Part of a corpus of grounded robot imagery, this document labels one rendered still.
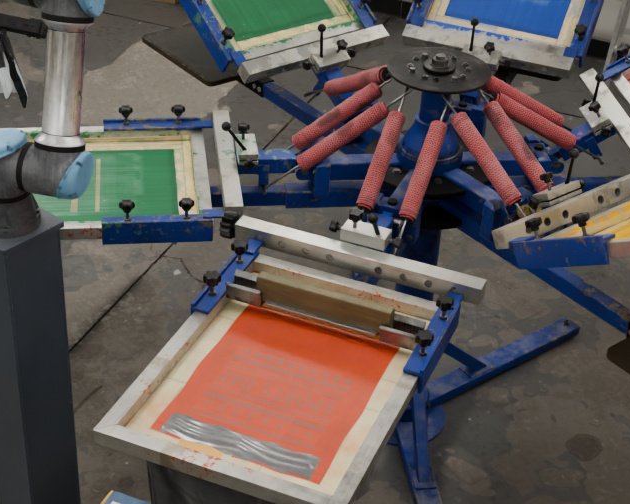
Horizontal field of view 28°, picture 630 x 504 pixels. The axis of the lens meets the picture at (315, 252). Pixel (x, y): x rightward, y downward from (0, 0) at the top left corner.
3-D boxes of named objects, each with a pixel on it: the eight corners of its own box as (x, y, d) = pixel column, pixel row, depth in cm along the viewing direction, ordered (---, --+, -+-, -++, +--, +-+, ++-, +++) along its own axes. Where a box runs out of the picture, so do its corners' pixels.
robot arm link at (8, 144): (-7, 169, 302) (-12, 119, 294) (45, 179, 299) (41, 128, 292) (-30, 194, 292) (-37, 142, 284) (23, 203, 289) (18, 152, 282)
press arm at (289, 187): (8, 217, 364) (6, 199, 361) (10, 206, 369) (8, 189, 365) (425, 205, 380) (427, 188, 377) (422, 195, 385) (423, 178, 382)
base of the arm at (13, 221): (-37, 221, 300) (-41, 186, 294) (14, 198, 310) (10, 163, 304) (4, 245, 292) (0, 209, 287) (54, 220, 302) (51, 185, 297)
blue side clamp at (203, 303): (208, 331, 311) (208, 308, 307) (190, 326, 313) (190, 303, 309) (258, 270, 335) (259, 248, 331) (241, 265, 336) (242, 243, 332)
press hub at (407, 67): (437, 468, 410) (487, 97, 335) (326, 434, 421) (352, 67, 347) (471, 398, 440) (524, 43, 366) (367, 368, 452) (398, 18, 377)
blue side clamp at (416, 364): (420, 394, 295) (423, 371, 291) (400, 388, 296) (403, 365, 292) (458, 325, 318) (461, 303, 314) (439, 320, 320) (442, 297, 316)
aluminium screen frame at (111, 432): (341, 526, 257) (342, 513, 255) (93, 442, 274) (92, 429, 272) (455, 319, 318) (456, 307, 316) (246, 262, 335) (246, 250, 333)
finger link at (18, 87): (1, 107, 239) (-17, 65, 234) (31, 98, 240) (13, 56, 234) (1, 114, 237) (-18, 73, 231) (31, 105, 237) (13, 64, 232)
